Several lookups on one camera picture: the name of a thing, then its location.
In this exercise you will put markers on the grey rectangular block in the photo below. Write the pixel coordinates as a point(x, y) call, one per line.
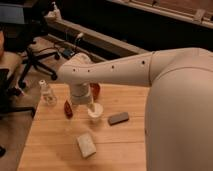
point(118, 118)

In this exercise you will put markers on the power strip on floor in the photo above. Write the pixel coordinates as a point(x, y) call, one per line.
point(67, 53)

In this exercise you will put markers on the white sponge block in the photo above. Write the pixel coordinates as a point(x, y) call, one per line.
point(86, 145)

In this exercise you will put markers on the red-brown ceramic bowl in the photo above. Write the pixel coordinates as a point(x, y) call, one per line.
point(95, 88)

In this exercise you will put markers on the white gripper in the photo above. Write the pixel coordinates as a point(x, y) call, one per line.
point(80, 94)

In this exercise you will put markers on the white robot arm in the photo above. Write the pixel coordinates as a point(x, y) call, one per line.
point(179, 106)

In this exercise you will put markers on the small red sauce bottle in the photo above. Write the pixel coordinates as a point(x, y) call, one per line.
point(68, 110)

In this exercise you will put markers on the white spray bottle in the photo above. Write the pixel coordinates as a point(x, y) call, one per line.
point(55, 13)

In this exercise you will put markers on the clear plastic bottle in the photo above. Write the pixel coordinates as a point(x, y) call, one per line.
point(47, 93)

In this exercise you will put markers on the black office chair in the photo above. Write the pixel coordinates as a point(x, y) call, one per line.
point(22, 22)

